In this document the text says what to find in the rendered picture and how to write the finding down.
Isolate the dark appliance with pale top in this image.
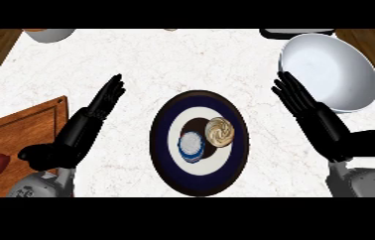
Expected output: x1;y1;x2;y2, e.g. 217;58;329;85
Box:
258;29;336;41

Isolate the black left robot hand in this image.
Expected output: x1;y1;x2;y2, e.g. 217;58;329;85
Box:
16;73;127;172

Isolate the small white bowl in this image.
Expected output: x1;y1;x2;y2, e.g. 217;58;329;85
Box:
22;29;78;45

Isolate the dark blue and white plate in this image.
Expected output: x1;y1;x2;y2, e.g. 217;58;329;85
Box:
147;89;251;197

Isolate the brown wooden cutting board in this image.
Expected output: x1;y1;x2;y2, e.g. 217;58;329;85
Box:
0;95;70;198

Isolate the large white bowl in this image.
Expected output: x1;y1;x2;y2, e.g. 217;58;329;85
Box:
277;33;375;114

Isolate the dark red object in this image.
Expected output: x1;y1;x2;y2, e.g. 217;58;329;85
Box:
0;153;11;173

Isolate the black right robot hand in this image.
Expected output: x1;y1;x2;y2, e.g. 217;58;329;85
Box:
270;70;375;164

